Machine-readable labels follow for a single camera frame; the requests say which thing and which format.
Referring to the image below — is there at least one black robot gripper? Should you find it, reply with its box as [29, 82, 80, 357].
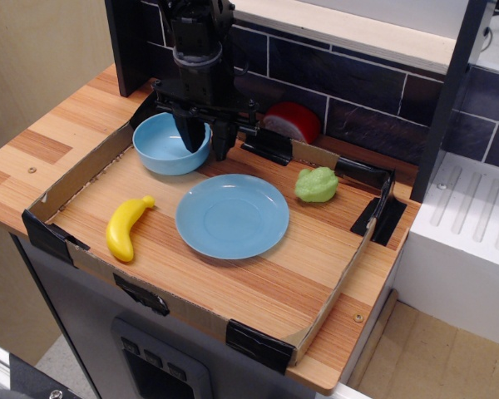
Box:
[152, 59, 259, 161]

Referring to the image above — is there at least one light blue bowl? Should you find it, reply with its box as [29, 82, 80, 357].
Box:
[132, 113, 211, 176]

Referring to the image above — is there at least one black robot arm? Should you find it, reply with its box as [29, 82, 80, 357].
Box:
[152, 1, 260, 161]

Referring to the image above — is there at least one light blue plate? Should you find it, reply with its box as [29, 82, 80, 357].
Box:
[175, 174, 289, 259]

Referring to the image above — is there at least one red white toy cheese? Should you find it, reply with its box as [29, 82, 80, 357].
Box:
[263, 101, 322, 144]

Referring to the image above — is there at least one green toy lettuce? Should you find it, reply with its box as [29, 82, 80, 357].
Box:
[294, 167, 338, 203]

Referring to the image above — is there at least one yellow toy banana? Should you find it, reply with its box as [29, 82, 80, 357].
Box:
[106, 195, 155, 262]

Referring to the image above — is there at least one taped cardboard tray border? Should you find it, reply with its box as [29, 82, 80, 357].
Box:
[22, 95, 408, 391]

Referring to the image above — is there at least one grey toy oven front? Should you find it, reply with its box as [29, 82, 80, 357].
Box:
[111, 318, 213, 398]

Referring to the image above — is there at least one white toy sink unit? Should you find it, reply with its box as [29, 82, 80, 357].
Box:
[393, 153, 499, 343]

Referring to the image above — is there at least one black device lower left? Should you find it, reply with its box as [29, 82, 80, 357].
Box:
[0, 353, 80, 399]

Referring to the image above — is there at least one dark left shelf post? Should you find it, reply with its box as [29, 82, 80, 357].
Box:
[105, 0, 163, 97]

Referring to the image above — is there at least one dark shelf post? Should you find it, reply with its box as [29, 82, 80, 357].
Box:
[410, 0, 496, 202]
[105, 0, 163, 97]

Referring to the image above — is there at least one dark right shelf post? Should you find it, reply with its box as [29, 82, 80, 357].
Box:
[410, 0, 496, 202]

